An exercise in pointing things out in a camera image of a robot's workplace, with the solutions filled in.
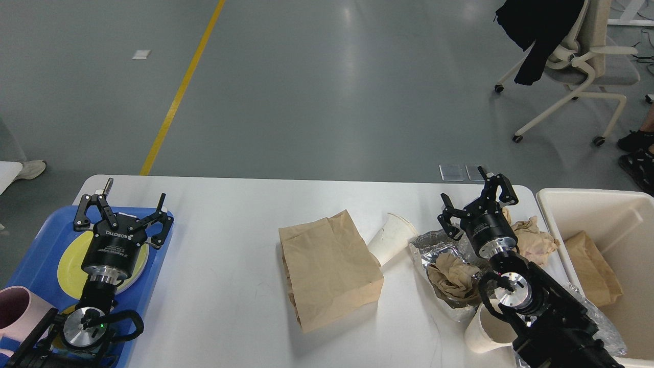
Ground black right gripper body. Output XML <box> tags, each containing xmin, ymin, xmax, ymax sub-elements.
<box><xmin>460</xmin><ymin>207</ymin><xmax>517</xmax><ymax>259</ymax></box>

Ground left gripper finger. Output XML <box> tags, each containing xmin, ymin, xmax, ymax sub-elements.
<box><xmin>73</xmin><ymin>178</ymin><xmax>118</xmax><ymax>233</ymax></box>
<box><xmin>138</xmin><ymin>193</ymin><xmax>175</xmax><ymax>249</ymax></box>

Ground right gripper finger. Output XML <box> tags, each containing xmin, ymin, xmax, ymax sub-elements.
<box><xmin>477</xmin><ymin>166</ymin><xmax>519</xmax><ymax>211</ymax></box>
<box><xmin>437</xmin><ymin>193</ymin><xmax>466</xmax><ymax>241</ymax></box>

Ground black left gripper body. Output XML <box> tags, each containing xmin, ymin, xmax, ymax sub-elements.
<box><xmin>80</xmin><ymin>223</ymin><xmax>148</xmax><ymax>286</ymax></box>

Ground yellow plastic plate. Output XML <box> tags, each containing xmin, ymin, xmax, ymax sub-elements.
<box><xmin>58</xmin><ymin>230</ymin><xmax>149</xmax><ymax>300</ymax></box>

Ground pink ribbed mug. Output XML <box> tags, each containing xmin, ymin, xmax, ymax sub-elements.
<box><xmin>1</xmin><ymin>286</ymin><xmax>54</xmax><ymax>344</ymax></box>

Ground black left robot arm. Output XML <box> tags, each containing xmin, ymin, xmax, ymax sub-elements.
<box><xmin>2</xmin><ymin>178</ymin><xmax>174</xmax><ymax>367</ymax></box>

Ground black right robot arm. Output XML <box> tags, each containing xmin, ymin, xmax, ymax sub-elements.
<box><xmin>437</xmin><ymin>166</ymin><xmax>619</xmax><ymax>367</ymax></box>

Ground pale green plate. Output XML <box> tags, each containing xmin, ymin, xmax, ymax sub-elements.
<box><xmin>116</xmin><ymin>245</ymin><xmax>150</xmax><ymax>295</ymax></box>

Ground floor outlet plates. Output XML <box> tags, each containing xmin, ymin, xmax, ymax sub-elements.
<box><xmin>438</xmin><ymin>165</ymin><xmax>489</xmax><ymax>182</ymax></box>

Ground crumpled aluminium foil tray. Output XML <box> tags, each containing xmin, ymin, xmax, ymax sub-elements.
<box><xmin>409</xmin><ymin>230</ymin><xmax>490</xmax><ymax>322</ymax></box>

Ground crumpled beige napkin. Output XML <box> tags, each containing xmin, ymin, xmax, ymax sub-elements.
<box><xmin>502</xmin><ymin>207</ymin><xmax>560</xmax><ymax>266</ymax></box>

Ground white paper cup lying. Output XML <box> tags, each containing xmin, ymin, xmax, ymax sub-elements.
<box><xmin>367</xmin><ymin>213</ymin><xmax>418</xmax><ymax>266</ymax></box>

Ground blue plastic tray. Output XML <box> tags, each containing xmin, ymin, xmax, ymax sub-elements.
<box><xmin>5</xmin><ymin>205</ymin><xmax>174</xmax><ymax>367</ymax></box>

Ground crumpled brown napkin in foil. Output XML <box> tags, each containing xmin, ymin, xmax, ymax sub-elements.
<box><xmin>427</xmin><ymin>253</ymin><xmax>481</xmax><ymax>308</ymax></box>

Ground white shoe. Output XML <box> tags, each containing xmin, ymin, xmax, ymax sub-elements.
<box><xmin>13</xmin><ymin>160</ymin><xmax>47</xmax><ymax>182</ymax></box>

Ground white paper cup upright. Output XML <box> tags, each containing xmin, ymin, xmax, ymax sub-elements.
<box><xmin>464</xmin><ymin>304</ymin><xmax>517</xmax><ymax>354</ymax></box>

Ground cream plastic bin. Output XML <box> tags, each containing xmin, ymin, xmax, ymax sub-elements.
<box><xmin>537</xmin><ymin>189</ymin><xmax>653</xmax><ymax>367</ymax></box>

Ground brown paper bag in bin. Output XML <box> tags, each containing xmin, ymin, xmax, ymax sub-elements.
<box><xmin>564</xmin><ymin>231</ymin><xmax>623</xmax><ymax>307</ymax></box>

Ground black shoe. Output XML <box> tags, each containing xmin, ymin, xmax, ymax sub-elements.
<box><xmin>618</xmin><ymin>149</ymin><xmax>653</xmax><ymax>196</ymax></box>
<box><xmin>617</xmin><ymin>130</ymin><xmax>653</xmax><ymax>153</ymax></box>

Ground beige office chair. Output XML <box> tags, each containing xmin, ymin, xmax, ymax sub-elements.
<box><xmin>494</xmin><ymin>1</ymin><xmax>640</xmax><ymax>146</ymax></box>

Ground clear plastic wrap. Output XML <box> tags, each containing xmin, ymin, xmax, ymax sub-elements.
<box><xmin>565</xmin><ymin>282</ymin><xmax>627</xmax><ymax>357</ymax></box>

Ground black jacket on chair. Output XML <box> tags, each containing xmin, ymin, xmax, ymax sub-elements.
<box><xmin>496</xmin><ymin>1</ymin><xmax>584</xmax><ymax>86</ymax></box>

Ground white desk frame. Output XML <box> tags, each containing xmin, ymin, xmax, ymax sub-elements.
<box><xmin>608</xmin><ymin>1</ymin><xmax>653</xmax><ymax>27</ymax></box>

